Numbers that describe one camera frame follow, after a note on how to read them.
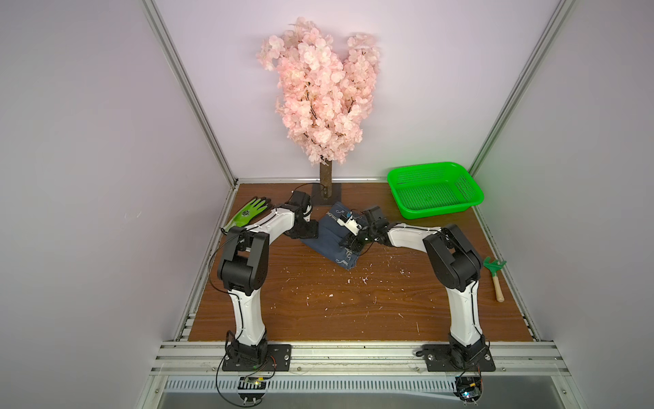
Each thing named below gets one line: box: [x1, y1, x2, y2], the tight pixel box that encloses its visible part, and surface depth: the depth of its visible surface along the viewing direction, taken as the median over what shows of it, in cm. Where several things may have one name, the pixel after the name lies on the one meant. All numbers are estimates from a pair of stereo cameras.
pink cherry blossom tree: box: [258, 17, 381, 206], surface depth 74 cm
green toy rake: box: [482, 256, 507, 303], surface depth 92 cm
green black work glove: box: [219, 195, 274, 235], surface depth 112 cm
